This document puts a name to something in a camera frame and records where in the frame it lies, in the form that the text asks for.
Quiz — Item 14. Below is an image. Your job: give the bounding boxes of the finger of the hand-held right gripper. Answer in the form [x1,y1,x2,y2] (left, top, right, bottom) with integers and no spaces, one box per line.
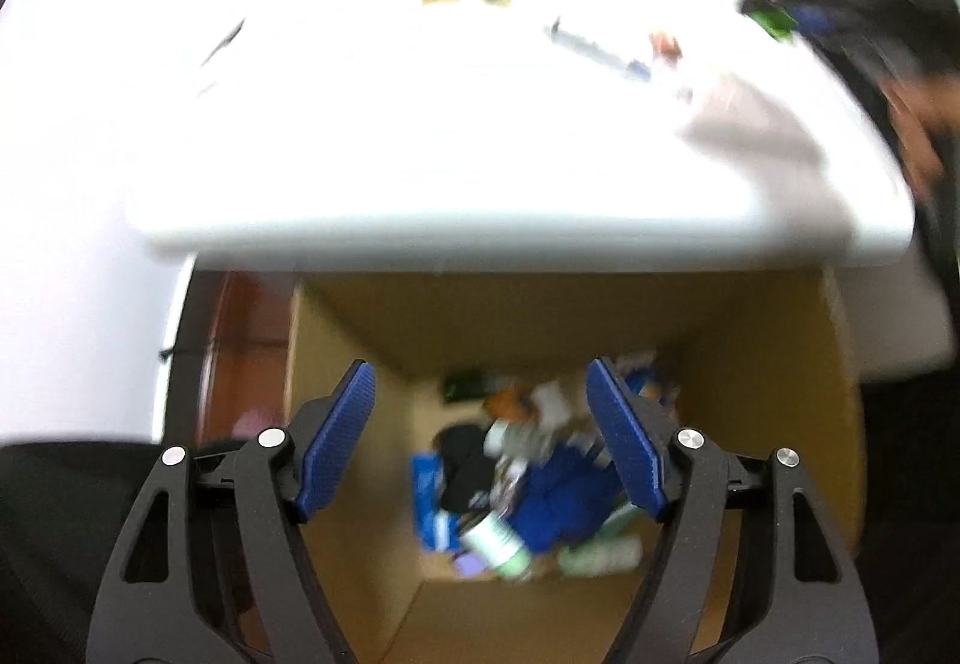
[780,0,845,39]

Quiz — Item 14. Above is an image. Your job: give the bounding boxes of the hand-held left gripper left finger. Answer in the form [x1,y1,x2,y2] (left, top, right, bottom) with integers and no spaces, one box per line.
[86,358,376,664]

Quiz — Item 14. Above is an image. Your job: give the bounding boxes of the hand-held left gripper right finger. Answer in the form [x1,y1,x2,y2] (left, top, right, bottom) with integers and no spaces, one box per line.
[586,356,878,664]

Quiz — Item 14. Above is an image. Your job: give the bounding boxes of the green foil packet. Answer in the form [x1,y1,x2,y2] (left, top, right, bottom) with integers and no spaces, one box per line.
[739,0,800,43]

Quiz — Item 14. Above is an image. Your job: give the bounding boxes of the black knitted cloth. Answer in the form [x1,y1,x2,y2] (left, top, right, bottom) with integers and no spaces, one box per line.
[435,424,500,515]

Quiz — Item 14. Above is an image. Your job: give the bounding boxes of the dark green packet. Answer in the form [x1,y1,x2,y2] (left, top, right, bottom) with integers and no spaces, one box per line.
[442,370,511,402]

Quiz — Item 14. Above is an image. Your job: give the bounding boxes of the cardboard box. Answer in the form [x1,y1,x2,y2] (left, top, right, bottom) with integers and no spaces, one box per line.
[285,266,863,664]

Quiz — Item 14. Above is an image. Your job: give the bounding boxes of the person's right hand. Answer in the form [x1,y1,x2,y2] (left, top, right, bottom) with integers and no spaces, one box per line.
[887,75,953,185]

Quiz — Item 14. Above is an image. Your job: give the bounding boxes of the blue cloth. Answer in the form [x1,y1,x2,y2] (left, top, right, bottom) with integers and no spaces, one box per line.
[517,446,638,552]

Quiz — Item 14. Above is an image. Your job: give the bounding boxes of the blue white packet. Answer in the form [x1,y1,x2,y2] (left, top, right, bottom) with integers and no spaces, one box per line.
[411,454,458,552]

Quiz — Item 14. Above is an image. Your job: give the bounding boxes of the white pen-shaped tube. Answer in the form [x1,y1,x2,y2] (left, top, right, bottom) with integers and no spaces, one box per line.
[547,19,652,82]

